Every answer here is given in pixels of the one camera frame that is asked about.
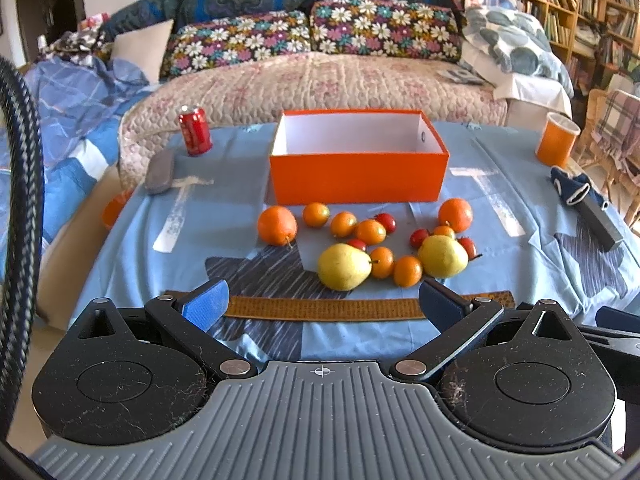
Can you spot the floral cushion right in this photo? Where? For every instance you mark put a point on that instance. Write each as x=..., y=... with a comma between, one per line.
x=389, y=28

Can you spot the small mandarin near pear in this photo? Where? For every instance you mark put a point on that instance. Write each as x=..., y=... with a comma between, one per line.
x=444, y=231

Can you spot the floral cushion left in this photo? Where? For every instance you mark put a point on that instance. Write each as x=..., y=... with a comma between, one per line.
x=232, y=41

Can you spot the floral cushion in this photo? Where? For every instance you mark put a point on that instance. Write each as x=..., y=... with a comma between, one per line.
x=389, y=28
x=232, y=41

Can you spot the wooden bookshelf with books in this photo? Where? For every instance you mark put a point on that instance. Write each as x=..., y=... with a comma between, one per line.
x=595, y=39

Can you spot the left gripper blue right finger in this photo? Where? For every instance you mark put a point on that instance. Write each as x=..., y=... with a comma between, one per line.
x=462, y=324

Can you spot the wicker chair with plaid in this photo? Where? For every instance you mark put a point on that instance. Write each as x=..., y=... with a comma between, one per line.
x=610, y=140

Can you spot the white blue spotted duvet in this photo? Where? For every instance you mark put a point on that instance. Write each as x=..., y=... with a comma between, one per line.
x=510, y=50

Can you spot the small mandarin back left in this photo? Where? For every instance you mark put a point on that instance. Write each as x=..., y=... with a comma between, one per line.
x=315, y=215

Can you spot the small mandarin front left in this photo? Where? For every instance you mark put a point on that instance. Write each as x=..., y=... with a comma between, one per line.
x=383, y=263

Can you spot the red cherry tomato back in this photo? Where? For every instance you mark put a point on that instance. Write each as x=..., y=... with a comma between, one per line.
x=387, y=220

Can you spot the red cherry tomato centre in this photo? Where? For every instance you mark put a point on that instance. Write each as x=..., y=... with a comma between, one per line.
x=357, y=243

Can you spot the red cherry tomato right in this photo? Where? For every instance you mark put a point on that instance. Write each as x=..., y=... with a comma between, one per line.
x=469, y=246

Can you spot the orange cardboard box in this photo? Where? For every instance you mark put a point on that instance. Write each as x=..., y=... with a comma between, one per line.
x=356, y=157

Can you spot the blue checked blanket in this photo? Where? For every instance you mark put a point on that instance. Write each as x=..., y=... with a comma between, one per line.
x=80, y=110

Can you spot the red cherry tomato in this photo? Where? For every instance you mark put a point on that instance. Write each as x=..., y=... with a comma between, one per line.
x=469, y=246
x=387, y=220
x=357, y=243

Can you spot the orange plastic cup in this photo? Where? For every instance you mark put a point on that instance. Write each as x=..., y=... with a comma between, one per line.
x=557, y=140

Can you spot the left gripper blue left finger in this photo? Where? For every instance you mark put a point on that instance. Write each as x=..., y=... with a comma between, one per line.
x=186, y=320

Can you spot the yellow pear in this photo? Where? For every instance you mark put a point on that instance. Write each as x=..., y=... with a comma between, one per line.
x=442, y=256
x=342, y=267

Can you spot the magazine on sofa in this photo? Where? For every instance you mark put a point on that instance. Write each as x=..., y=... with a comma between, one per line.
x=462, y=76

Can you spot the grey glasses case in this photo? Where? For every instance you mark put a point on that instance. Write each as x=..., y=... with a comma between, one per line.
x=160, y=172

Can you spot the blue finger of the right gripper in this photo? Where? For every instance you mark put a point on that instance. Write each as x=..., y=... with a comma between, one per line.
x=621, y=320

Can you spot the large orange right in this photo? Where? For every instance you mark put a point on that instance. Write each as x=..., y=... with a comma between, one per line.
x=456, y=213

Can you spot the red soda can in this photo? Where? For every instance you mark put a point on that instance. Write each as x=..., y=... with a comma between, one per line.
x=195, y=130

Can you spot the cream plain pillow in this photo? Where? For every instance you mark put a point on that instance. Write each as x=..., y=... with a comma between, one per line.
x=144, y=48

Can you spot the small mandarin centre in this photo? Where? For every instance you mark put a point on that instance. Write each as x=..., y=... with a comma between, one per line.
x=370, y=232

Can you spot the orange bowl at edge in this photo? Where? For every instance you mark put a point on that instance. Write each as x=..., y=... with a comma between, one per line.
x=114, y=207

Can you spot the large orange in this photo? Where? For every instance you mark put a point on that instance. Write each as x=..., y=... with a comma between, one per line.
x=456, y=213
x=277, y=226

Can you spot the beige quilted sofa cover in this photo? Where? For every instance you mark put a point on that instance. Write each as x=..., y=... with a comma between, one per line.
x=259, y=92

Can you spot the small mandarin front right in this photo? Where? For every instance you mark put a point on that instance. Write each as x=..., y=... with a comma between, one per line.
x=407, y=271

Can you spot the large orange left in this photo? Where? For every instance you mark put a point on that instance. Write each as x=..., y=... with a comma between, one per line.
x=277, y=226

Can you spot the navy blue white sock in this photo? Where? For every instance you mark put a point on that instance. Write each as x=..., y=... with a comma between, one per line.
x=574, y=189

